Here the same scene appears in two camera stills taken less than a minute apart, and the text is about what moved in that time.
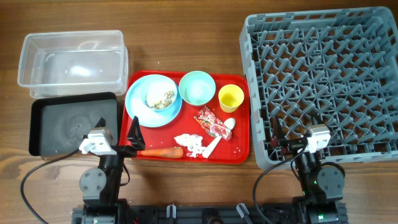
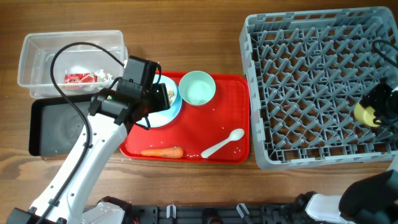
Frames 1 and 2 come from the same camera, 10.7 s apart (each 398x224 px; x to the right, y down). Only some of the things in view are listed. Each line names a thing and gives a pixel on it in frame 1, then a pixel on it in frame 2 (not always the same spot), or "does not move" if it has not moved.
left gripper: x=119 y=150 -> x=161 y=97
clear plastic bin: x=66 y=63 does not move
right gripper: x=295 y=144 -> x=377 y=104
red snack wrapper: x=213 y=123 -> x=80 y=78
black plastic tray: x=56 y=125 does not move
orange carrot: x=175 y=152 does not move
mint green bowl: x=197 y=88 does not move
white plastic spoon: x=229 y=123 -> x=236 y=134
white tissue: x=193 y=142 -> x=107 y=77
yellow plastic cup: x=230 y=96 -> x=365 y=115
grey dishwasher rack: x=340 y=64 does not move
